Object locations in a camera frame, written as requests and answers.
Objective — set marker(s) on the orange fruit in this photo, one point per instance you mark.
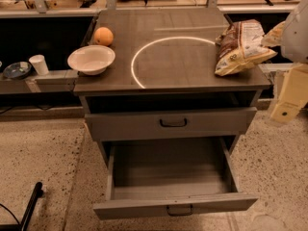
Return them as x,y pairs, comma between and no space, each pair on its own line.
103,36

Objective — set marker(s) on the black stand leg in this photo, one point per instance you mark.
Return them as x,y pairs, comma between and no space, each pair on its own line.
22,225

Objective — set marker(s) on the closed upper grey drawer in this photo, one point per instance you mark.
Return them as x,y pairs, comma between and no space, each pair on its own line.
146,126

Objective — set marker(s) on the black middle drawer handle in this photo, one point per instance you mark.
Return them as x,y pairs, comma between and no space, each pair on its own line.
179,211

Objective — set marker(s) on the open middle grey drawer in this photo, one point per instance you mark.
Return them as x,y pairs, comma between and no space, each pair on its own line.
144,177

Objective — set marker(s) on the grey drawer cabinet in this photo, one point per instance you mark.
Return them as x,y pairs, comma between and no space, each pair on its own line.
165,60

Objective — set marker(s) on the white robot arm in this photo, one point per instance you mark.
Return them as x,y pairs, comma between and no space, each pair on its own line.
291,35

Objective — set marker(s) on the white paper cup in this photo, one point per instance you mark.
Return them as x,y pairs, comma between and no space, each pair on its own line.
39,64

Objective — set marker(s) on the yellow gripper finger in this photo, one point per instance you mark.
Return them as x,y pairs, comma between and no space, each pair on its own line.
274,36

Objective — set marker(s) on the brown chip bag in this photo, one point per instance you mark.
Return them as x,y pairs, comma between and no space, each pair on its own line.
241,48

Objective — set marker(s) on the white ceramic bowl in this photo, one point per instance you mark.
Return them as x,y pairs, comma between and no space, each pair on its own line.
92,59

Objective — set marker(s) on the low grey side shelf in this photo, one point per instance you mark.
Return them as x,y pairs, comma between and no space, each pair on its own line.
54,81

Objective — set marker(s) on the black upper drawer handle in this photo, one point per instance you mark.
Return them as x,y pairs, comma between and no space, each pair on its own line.
173,123

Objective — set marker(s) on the black drawer handle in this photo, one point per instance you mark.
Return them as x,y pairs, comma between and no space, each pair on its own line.
173,123
179,211

